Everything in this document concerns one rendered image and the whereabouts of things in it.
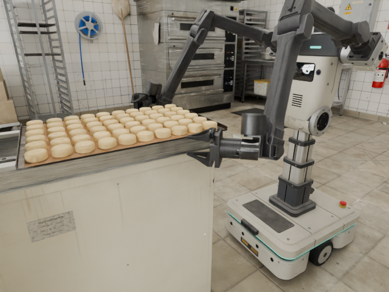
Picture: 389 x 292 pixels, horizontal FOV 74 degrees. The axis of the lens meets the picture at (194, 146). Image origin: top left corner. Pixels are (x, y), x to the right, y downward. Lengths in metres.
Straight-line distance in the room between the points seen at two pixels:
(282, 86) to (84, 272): 0.82
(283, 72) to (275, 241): 0.91
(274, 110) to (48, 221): 0.69
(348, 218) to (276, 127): 1.10
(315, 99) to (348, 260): 0.98
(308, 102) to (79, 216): 1.10
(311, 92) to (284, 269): 0.88
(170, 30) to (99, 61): 1.39
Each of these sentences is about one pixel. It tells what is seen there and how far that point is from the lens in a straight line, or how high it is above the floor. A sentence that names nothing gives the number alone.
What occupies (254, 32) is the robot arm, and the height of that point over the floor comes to 1.23.
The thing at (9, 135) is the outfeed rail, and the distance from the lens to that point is 1.04.
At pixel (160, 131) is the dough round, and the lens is 0.79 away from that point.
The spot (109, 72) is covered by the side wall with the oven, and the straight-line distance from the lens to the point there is 4.95.
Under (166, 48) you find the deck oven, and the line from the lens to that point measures 4.24.
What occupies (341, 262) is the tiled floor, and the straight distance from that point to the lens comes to 1.84.
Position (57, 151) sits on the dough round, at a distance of 0.73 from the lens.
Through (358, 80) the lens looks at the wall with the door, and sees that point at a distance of 5.26.
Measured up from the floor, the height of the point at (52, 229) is 0.70.
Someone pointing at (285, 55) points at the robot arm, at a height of 1.14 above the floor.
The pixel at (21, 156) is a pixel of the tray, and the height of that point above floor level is 0.90.
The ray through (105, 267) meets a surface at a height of 0.50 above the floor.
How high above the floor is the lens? 1.17
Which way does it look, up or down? 21 degrees down
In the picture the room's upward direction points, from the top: straight up
